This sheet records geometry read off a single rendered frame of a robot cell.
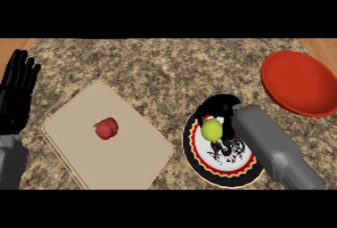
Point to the red bowl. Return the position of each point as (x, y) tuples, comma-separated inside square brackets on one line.
[(304, 83)]

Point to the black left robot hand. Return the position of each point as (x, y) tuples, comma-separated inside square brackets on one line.
[(15, 95)]

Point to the red apple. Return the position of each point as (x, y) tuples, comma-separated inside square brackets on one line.
[(107, 128)]

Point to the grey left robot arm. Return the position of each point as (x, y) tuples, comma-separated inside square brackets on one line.
[(11, 160)]

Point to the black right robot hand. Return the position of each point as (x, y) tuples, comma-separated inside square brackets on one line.
[(219, 105)]

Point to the beige cutting board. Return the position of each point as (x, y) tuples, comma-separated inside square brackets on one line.
[(107, 139)]

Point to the green pear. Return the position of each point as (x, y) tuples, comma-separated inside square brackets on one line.
[(212, 129)]

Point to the black white patterned plate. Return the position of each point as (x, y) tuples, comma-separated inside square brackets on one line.
[(219, 161)]

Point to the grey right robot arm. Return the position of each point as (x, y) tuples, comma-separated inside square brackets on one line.
[(274, 145)]

